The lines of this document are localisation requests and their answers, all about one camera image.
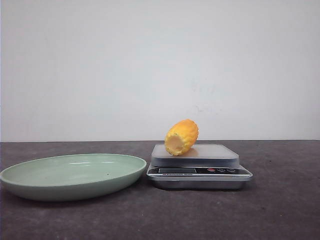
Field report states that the yellow corn cob piece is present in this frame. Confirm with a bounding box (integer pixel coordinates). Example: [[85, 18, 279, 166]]
[[164, 119, 199, 156]]

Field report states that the silver digital kitchen scale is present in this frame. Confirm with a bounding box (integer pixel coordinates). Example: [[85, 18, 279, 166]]
[[146, 143, 253, 190]]

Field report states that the green oval plate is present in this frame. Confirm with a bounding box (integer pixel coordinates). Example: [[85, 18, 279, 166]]
[[0, 153, 147, 202]]

